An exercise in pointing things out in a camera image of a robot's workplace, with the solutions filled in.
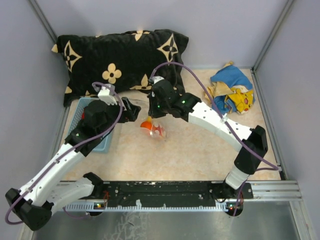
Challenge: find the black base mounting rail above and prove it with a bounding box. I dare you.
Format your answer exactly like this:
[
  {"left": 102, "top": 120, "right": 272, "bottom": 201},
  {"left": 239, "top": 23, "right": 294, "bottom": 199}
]
[{"left": 74, "top": 180, "right": 253, "bottom": 208}]

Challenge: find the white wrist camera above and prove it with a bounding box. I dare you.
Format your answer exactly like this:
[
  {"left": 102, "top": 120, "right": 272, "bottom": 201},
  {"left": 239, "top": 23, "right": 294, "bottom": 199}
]
[
  {"left": 97, "top": 86, "right": 117, "bottom": 105},
  {"left": 148, "top": 76, "right": 165, "bottom": 86}
]

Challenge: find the blue yellow cartoon cloth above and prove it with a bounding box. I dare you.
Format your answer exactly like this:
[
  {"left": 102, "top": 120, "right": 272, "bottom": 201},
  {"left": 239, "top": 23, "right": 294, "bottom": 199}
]
[{"left": 206, "top": 61, "right": 255, "bottom": 115}]

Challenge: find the clear polka dot zip bag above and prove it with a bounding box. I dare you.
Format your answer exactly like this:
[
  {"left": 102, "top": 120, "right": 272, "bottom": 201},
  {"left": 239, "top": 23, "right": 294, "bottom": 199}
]
[{"left": 129, "top": 97, "right": 168, "bottom": 142}]

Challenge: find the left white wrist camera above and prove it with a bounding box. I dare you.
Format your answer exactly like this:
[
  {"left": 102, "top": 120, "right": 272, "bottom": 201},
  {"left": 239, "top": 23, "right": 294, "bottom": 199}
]
[{"left": 97, "top": 86, "right": 117, "bottom": 105}]

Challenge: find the light blue plastic basket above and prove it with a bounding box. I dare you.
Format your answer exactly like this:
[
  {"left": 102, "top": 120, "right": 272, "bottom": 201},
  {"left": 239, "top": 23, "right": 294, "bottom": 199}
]
[{"left": 63, "top": 97, "right": 113, "bottom": 154}]

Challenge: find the orange toy fruit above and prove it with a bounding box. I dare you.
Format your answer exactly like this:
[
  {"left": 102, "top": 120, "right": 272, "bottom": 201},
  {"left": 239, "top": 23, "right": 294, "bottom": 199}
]
[{"left": 140, "top": 121, "right": 153, "bottom": 131}]

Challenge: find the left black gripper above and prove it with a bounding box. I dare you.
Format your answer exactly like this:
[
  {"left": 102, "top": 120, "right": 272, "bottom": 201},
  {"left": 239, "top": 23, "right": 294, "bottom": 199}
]
[{"left": 97, "top": 96, "right": 141, "bottom": 137}]

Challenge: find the aluminium frame rail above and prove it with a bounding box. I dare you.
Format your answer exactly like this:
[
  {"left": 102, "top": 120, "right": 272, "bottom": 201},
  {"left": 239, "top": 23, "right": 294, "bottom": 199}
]
[{"left": 65, "top": 180, "right": 302, "bottom": 215}]

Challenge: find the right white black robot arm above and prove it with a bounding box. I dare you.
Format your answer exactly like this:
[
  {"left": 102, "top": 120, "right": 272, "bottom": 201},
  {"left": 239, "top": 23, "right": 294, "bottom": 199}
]
[{"left": 148, "top": 76, "right": 268, "bottom": 199}]

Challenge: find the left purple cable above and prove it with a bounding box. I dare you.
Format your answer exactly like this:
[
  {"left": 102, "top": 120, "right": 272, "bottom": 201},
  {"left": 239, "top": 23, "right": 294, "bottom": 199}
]
[{"left": 4, "top": 81, "right": 124, "bottom": 225}]

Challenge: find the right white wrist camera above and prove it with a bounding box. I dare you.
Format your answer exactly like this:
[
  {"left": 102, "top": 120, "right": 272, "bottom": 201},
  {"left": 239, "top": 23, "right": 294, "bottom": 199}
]
[{"left": 148, "top": 76, "right": 165, "bottom": 86}]

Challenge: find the purple cable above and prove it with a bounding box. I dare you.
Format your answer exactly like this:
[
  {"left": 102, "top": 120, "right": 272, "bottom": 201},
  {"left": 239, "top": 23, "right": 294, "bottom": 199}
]
[
  {"left": 150, "top": 61, "right": 280, "bottom": 217},
  {"left": 4, "top": 81, "right": 124, "bottom": 225}
]

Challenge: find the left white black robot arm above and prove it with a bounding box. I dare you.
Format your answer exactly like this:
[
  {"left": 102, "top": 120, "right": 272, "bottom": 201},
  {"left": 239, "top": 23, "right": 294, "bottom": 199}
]
[{"left": 5, "top": 97, "right": 141, "bottom": 231}]

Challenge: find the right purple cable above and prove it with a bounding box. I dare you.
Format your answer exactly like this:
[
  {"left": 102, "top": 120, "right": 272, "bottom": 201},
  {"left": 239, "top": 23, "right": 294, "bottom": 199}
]
[{"left": 150, "top": 61, "right": 280, "bottom": 217}]

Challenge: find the black floral plush pillow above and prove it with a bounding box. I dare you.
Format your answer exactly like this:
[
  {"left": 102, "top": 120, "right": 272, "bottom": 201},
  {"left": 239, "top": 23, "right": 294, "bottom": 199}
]
[{"left": 51, "top": 29, "right": 189, "bottom": 107}]

